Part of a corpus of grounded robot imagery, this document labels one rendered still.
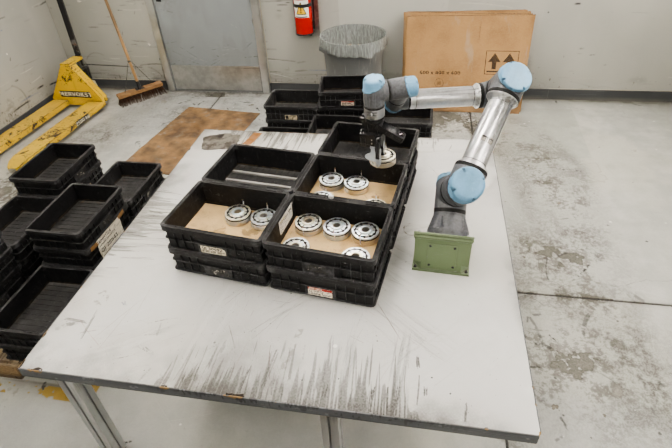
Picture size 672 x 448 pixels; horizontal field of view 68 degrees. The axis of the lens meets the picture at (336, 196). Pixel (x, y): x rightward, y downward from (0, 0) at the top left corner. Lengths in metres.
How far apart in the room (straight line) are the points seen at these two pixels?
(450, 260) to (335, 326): 0.48
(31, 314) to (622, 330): 2.85
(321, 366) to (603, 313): 1.72
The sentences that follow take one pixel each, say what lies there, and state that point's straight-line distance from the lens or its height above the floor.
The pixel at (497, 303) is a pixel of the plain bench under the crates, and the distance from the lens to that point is 1.83.
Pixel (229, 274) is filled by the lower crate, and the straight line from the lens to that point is 1.89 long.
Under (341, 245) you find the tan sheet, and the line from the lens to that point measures 1.80.
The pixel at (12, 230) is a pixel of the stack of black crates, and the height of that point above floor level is 0.38.
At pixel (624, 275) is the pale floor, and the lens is 3.18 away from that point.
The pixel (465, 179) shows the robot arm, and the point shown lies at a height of 1.09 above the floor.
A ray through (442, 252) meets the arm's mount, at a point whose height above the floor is 0.80.
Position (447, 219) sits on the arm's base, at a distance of 1.80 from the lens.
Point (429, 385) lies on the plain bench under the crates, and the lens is 1.59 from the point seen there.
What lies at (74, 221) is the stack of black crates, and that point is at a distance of 2.88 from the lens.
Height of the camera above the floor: 2.03
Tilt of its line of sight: 36 degrees down
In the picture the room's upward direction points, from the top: 3 degrees counter-clockwise
